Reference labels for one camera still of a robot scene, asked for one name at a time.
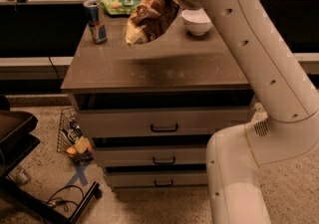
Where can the blue tape cross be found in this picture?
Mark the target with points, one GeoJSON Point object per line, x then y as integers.
{"type": "Point", "coordinates": [79, 177]}

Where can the top drawer black handle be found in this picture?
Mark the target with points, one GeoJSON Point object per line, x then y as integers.
{"type": "Point", "coordinates": [164, 129]}

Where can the grey drawer cabinet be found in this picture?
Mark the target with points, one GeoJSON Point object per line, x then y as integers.
{"type": "Point", "coordinates": [117, 92]}

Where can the blue silver drink can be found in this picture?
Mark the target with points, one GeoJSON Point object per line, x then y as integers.
{"type": "Point", "coordinates": [95, 21]}

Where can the brown chip bag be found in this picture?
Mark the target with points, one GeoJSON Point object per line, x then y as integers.
{"type": "Point", "coordinates": [150, 20]}

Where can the wire basket with snacks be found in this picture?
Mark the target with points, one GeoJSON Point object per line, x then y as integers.
{"type": "Point", "coordinates": [71, 141]}

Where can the white bowl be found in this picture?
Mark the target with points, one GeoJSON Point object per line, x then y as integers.
{"type": "Point", "coordinates": [196, 22]}

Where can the green snack bag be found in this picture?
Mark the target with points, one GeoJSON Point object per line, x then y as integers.
{"type": "Point", "coordinates": [120, 7]}

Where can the drawer black handle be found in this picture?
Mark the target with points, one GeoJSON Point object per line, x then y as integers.
{"type": "Point", "coordinates": [164, 129]}
{"type": "Point", "coordinates": [168, 161]}
{"type": "Point", "coordinates": [166, 183]}

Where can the bottom drawer black handle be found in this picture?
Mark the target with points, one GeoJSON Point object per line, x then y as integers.
{"type": "Point", "coordinates": [166, 183]}

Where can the black cart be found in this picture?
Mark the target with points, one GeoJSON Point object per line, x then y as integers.
{"type": "Point", "coordinates": [16, 142]}

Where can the middle drawer black handle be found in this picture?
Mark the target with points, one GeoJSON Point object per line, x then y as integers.
{"type": "Point", "coordinates": [168, 161]}

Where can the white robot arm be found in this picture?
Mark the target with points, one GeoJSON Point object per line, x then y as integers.
{"type": "Point", "coordinates": [290, 129]}

